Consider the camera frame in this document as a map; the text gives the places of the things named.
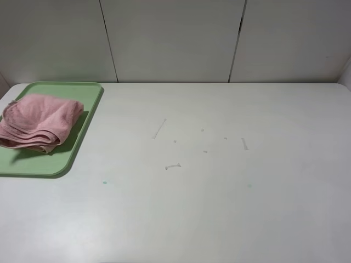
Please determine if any pink fluffy towel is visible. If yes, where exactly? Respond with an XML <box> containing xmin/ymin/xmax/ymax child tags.
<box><xmin>1</xmin><ymin>94</ymin><xmax>84</xmax><ymax>153</ymax></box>

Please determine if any green plastic tray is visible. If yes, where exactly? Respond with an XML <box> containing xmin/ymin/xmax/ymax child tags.
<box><xmin>1</xmin><ymin>82</ymin><xmax>104</xmax><ymax>178</ymax></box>

